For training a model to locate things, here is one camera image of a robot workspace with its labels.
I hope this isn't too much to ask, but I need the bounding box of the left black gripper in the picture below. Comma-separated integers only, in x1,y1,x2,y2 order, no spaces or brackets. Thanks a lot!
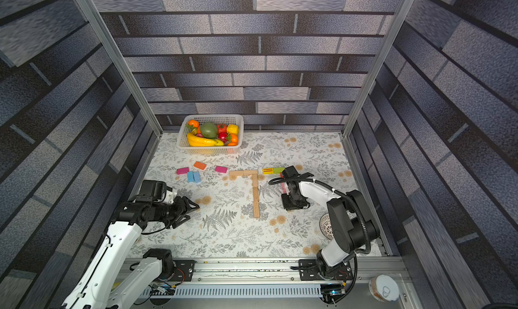
154,194,202,227

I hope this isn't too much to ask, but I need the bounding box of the wood block marked 71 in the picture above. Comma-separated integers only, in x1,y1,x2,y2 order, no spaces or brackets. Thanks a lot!
252,187,259,203

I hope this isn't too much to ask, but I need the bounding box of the orange block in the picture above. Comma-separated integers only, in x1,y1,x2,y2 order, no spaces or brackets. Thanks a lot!
194,161,206,171

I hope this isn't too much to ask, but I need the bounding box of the magenta block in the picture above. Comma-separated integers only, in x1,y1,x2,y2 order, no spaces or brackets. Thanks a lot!
214,166,228,174

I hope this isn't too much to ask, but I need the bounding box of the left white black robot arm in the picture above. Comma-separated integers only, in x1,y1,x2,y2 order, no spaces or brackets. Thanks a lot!
61,180,200,308

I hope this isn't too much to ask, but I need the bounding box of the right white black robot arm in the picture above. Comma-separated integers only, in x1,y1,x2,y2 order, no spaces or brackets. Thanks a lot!
268,166,380,279

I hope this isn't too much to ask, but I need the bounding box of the light blue block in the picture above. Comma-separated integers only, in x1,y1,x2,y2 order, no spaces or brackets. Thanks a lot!
187,171,196,183

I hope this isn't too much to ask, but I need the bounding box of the white perforated bowl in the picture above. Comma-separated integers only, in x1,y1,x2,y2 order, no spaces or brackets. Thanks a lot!
319,213,333,240

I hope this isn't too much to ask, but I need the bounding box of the purple block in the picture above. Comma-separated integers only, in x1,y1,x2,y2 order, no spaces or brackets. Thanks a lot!
176,167,190,175

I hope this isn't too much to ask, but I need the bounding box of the white plastic basket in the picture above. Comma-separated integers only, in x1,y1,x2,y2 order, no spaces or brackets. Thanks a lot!
177,114,244,155

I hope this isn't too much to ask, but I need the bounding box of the yellow toy banana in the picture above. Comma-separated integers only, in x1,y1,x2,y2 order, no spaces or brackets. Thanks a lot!
186,133,224,147

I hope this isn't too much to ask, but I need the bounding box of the green toy mango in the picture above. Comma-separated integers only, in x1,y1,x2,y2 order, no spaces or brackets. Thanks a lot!
200,122,218,138

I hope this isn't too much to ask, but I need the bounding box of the orange toy fruit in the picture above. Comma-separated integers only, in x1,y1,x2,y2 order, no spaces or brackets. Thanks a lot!
188,120,200,128

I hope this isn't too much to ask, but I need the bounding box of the yellow toy pepper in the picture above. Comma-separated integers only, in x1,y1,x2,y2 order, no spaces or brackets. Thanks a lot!
226,124,240,135

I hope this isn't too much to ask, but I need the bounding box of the white lidded cup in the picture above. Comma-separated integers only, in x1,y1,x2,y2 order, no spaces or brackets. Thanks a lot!
368,275,400,302

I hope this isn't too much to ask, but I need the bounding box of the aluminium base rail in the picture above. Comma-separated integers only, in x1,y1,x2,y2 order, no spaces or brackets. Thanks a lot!
68,257,418,309

